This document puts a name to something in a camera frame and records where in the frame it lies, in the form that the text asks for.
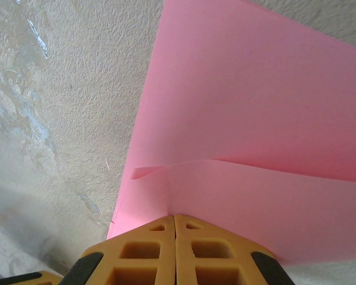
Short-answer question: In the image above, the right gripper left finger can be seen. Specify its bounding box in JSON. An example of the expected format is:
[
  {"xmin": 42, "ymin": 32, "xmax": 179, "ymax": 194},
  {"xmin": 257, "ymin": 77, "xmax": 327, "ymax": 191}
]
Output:
[{"xmin": 59, "ymin": 216, "xmax": 176, "ymax": 285}]

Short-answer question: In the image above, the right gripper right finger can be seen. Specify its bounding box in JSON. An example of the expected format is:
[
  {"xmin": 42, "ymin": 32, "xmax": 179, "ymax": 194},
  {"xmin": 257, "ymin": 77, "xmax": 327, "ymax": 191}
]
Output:
[{"xmin": 174, "ymin": 214, "xmax": 293, "ymax": 285}]

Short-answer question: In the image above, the pink cloth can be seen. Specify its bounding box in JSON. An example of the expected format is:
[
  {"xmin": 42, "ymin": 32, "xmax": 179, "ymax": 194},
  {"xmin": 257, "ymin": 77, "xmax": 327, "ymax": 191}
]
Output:
[{"xmin": 106, "ymin": 0, "xmax": 356, "ymax": 265}]

